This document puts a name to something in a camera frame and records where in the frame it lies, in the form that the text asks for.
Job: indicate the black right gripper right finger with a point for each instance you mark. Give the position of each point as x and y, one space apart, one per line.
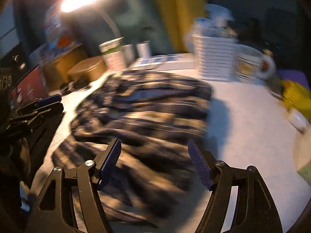
255 210

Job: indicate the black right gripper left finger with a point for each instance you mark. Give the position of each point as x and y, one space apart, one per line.
54 210

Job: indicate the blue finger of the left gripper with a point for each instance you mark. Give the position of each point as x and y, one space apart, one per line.
39 103

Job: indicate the plaid checkered pants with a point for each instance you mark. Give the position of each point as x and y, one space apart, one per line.
154 115

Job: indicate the cardboard box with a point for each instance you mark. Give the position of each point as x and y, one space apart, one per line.
55 73

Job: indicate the red screen tablet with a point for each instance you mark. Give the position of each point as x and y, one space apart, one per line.
30 87

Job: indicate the black folded garment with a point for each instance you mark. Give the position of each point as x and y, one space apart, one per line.
39 142

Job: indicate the blue printed carton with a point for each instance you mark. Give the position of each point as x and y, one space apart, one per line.
47 53

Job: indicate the brown paper food container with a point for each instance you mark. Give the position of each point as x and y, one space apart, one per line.
90 68

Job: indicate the white green small box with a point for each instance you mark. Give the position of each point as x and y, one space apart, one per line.
112 54

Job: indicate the snack bag red white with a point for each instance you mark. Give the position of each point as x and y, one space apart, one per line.
56 30

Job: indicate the yellow tissue box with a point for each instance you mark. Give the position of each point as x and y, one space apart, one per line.
302 155

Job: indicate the white power adapter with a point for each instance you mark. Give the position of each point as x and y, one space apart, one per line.
143 49

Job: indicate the white small bottle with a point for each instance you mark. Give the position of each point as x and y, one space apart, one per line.
298 120

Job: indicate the yellow plastic bag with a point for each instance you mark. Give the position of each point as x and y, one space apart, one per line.
296 96

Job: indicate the purple cloth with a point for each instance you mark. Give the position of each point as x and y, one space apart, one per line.
293 75

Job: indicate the white bear cartoon mug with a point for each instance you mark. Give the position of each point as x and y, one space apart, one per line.
252 64

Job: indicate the yellow curtain left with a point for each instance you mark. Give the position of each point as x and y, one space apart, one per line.
178 16

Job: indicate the white perforated plastic basket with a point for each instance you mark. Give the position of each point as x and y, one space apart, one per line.
214 49

